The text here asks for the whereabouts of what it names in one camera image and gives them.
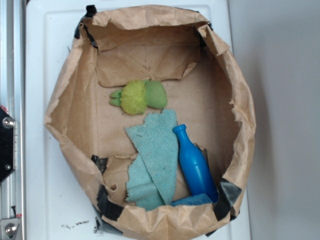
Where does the teal terry cloth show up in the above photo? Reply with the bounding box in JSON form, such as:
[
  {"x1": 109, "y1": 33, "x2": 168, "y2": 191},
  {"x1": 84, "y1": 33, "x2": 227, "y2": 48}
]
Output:
[{"x1": 125, "y1": 109, "x2": 179, "y2": 211}]

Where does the aluminium frame rail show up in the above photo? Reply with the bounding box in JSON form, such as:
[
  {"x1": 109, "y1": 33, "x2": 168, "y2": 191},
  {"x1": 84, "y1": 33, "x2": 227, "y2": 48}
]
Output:
[{"x1": 0, "y1": 0, "x2": 27, "y2": 240}]

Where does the blue sponge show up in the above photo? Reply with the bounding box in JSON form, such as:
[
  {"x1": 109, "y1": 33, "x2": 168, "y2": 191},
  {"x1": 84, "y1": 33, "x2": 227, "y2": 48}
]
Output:
[{"x1": 170, "y1": 193, "x2": 214, "y2": 207}]

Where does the brown paper bag bin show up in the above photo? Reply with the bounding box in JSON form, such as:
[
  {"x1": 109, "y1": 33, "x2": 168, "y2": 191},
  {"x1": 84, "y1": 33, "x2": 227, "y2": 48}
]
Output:
[{"x1": 44, "y1": 5, "x2": 256, "y2": 240}]

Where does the silver corner bracket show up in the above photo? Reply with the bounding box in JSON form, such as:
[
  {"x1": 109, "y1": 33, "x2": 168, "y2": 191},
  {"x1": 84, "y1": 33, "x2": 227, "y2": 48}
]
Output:
[{"x1": 0, "y1": 218, "x2": 22, "y2": 240}]

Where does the black mounting bracket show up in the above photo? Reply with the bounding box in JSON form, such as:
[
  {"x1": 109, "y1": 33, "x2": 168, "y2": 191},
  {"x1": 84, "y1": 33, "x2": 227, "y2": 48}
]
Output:
[{"x1": 0, "y1": 105, "x2": 16, "y2": 184}]

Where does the white plastic tray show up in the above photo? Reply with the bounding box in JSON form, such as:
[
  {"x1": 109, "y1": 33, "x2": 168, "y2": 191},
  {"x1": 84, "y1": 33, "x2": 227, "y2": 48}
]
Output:
[{"x1": 24, "y1": 0, "x2": 252, "y2": 240}]

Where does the green plush animal toy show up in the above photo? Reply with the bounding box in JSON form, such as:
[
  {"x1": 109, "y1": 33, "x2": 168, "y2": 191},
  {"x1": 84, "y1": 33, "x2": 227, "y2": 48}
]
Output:
[{"x1": 109, "y1": 80, "x2": 168, "y2": 115}]

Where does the blue plastic bottle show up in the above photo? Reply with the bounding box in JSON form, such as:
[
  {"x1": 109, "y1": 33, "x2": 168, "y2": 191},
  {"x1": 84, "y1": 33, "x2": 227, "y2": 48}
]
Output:
[{"x1": 173, "y1": 124, "x2": 219, "y2": 203}]

